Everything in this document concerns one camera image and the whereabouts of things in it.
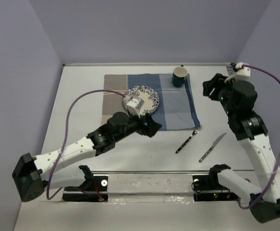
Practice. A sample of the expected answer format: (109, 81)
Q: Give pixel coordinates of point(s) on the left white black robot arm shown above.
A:
(33, 175)

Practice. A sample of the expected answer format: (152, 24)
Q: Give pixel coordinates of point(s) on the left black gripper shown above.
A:
(148, 128)

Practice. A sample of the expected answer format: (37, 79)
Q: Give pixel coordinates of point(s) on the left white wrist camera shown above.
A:
(134, 105)

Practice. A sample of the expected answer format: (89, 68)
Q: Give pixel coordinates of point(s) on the dark green white mug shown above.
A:
(178, 77)

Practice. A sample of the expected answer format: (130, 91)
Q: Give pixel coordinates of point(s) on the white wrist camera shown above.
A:
(134, 105)
(240, 72)

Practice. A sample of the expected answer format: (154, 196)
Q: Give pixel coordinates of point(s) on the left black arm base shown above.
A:
(93, 189)

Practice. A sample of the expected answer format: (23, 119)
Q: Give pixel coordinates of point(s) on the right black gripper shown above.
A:
(217, 81)

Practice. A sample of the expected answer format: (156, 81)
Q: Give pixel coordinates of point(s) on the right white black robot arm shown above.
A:
(237, 98)

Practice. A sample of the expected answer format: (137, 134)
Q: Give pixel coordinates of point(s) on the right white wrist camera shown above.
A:
(240, 72)

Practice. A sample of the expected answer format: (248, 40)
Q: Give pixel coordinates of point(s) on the blue floral white plate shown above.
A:
(148, 95)

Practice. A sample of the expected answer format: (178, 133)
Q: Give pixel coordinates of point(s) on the blue beige checked cloth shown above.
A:
(176, 110)

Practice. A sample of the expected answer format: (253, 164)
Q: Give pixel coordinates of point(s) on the aluminium table rail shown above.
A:
(231, 69)

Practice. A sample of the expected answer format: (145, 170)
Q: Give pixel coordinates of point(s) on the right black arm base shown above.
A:
(207, 187)

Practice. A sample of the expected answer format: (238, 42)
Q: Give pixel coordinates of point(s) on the silver fork black handle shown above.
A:
(195, 132)

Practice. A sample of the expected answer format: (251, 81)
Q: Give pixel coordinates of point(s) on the silver knife black handle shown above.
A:
(212, 147)

